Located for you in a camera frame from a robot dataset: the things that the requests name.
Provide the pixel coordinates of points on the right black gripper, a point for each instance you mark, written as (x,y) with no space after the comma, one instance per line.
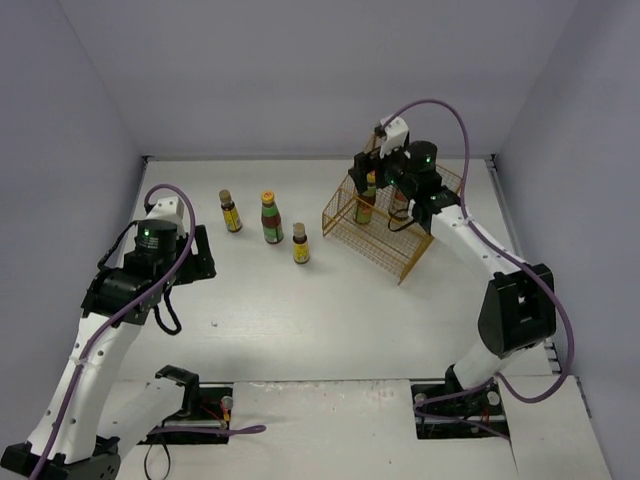
(361,170)

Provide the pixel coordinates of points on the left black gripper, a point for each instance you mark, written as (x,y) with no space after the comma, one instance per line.
(201,259)

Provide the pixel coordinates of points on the sauce bottle yellow cap back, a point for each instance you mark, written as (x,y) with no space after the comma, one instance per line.
(366,201)

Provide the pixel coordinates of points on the sauce bottle yellow cap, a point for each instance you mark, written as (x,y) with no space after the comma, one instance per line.
(270,218)
(366,201)

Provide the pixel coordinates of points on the small yellow label bottle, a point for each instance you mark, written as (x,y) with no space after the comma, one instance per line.
(301,253)
(230,213)

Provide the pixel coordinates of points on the sauce bottle yellow cap front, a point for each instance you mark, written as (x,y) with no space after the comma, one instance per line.
(270,218)

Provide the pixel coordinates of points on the clear bottle black cap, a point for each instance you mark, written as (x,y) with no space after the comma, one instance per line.
(398,205)

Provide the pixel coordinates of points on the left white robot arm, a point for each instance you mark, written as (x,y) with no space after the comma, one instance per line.
(75,439)

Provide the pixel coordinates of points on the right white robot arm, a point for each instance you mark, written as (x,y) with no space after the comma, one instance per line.
(517,312)

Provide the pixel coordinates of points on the gold wire basket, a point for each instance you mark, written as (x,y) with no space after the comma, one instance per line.
(395,245)

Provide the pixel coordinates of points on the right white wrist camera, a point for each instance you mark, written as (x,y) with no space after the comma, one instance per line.
(393,133)

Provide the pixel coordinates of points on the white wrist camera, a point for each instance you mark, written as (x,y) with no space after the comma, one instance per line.
(393,133)
(169,209)

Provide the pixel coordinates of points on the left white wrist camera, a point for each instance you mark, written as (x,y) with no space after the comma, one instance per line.
(169,209)

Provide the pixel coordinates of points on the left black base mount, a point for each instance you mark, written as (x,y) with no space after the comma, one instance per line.
(213,410)

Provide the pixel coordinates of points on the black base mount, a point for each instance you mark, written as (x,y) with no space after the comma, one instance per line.
(213,410)
(477,415)

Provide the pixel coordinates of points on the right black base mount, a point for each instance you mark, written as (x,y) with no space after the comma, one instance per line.
(477,415)

